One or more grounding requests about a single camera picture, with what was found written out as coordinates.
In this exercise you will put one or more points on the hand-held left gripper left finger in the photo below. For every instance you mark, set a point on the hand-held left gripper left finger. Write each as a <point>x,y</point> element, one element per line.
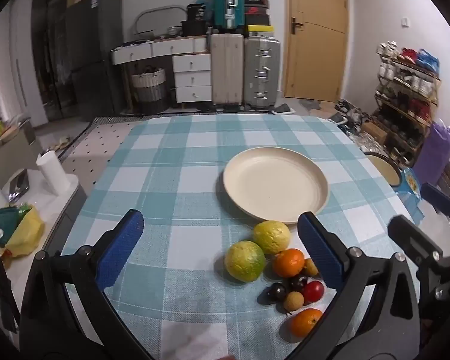
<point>119,248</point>

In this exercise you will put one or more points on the yellow plastic bag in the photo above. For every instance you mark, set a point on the yellow plastic bag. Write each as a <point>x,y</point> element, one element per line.
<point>22,228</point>

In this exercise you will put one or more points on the cream round plate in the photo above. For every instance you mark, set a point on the cream round plate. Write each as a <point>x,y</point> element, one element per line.
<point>275,189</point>

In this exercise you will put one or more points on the grey slipper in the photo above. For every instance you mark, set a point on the grey slipper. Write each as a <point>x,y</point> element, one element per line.
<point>283,109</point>

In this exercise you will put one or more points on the white drawer dresser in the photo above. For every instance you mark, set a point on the white drawer dresser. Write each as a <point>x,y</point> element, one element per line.
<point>180,63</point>

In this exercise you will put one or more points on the stack of shoe boxes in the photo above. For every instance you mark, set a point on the stack of shoe boxes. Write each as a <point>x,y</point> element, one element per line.
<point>257,11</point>

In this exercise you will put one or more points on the red cherry tomato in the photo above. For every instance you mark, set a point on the red cherry tomato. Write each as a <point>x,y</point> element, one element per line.
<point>313,290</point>

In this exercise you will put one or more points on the silver suitcase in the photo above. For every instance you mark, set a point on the silver suitcase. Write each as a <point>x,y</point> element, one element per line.
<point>261,73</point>

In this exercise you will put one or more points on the wicker laundry basket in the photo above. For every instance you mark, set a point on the wicker laundry basket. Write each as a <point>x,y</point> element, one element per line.
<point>149,90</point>

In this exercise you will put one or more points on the teal suitcase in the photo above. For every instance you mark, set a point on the teal suitcase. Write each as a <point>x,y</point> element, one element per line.
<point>228,2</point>

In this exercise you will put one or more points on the teal checkered tablecloth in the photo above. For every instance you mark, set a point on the teal checkered tablecloth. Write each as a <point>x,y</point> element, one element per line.
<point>172,180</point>

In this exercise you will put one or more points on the cream bowl with dark rim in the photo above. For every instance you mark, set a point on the cream bowl with dark rim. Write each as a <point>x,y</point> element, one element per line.
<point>384,169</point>

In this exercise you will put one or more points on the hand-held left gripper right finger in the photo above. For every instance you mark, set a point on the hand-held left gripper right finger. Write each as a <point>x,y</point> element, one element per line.
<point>321,249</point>

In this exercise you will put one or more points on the white paper towel roll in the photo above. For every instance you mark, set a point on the white paper towel roll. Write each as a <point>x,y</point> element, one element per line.
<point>52,173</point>

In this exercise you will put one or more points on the purple bag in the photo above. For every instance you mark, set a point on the purple bag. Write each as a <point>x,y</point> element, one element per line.
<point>435,150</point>

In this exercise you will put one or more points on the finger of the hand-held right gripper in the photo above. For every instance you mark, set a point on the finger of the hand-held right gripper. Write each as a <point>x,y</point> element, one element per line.
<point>412,237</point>
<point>437,199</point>

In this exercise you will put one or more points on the wooden door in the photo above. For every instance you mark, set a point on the wooden door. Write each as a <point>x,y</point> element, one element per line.
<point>317,37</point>

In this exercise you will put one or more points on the dark refrigerator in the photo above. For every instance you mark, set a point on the dark refrigerator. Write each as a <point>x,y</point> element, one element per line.
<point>86,56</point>

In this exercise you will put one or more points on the dotted floor rug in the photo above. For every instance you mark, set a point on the dotted floor rug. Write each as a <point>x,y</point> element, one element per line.
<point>93,146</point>

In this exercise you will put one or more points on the blue printed packet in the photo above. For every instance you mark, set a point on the blue printed packet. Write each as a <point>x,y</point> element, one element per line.
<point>412,184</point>

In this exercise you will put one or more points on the dark plum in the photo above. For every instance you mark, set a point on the dark plum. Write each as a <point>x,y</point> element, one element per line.
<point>298,281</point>
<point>276,292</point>

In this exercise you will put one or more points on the arched mirror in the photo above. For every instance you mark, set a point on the arched mirror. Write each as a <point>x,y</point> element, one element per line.
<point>159,20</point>

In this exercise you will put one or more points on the orange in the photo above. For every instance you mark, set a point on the orange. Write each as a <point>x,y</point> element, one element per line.
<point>304,321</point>
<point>288,262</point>

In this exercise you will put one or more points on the wooden shoe rack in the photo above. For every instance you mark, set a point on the wooden shoe rack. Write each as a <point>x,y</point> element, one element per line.
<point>405,97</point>

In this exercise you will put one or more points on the beige suitcase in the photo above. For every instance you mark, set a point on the beige suitcase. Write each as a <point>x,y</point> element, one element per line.
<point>227,69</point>

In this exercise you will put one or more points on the greenish yellow guava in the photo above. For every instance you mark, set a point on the greenish yellow guava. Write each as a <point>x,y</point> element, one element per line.
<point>245,260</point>

